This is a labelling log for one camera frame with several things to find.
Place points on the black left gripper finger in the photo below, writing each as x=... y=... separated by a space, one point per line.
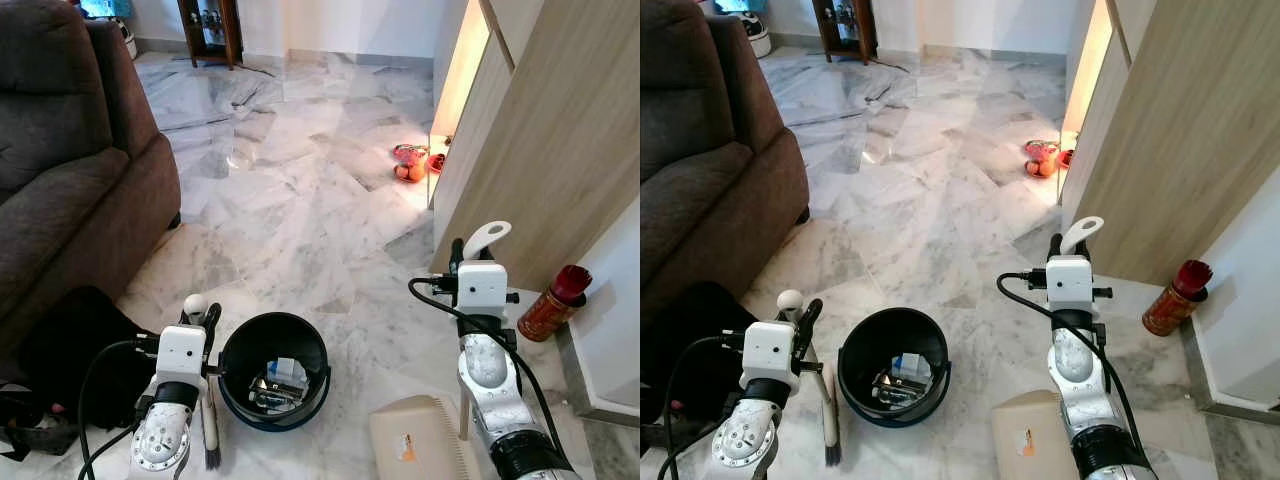
x=810 y=315
x=212 y=318

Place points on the white round appliance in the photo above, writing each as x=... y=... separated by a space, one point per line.
x=758 y=36
x=126 y=38

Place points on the black plastic bucket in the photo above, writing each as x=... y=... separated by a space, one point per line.
x=238 y=350
x=858 y=348

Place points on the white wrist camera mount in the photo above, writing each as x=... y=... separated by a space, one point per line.
x=1068 y=280
x=180 y=352
x=482 y=285
x=768 y=348

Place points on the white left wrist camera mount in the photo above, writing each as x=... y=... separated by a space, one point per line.
x=768 y=348
x=180 y=352

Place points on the broom with white knob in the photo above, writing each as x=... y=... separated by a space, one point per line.
x=790 y=300
x=195 y=305

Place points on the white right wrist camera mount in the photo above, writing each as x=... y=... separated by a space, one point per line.
x=1068 y=280
x=482 y=285

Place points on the red orange toy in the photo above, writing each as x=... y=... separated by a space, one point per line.
x=408 y=165
x=1040 y=160

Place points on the teal blue object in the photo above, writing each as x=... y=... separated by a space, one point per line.
x=740 y=4
x=105 y=6

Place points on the rubbish pile in bucket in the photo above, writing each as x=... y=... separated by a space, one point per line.
x=903 y=380
x=280 y=385

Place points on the orange spray can red cap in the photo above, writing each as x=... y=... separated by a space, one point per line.
x=1165 y=310
x=545 y=315

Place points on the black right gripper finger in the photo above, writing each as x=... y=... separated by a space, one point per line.
x=1055 y=247
x=457 y=252

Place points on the black fabric bag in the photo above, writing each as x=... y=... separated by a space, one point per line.
x=70 y=340
x=690 y=330

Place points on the dark wooden display cabinet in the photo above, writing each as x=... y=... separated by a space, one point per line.
x=228 y=30
x=865 y=30

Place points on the small red pot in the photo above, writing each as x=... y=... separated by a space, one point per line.
x=1066 y=158
x=437 y=162

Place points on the light wooden cabinet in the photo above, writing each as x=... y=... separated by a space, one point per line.
x=1180 y=130
x=550 y=150

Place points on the brown fabric sofa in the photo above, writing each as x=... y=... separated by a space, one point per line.
x=700 y=150
x=60 y=150

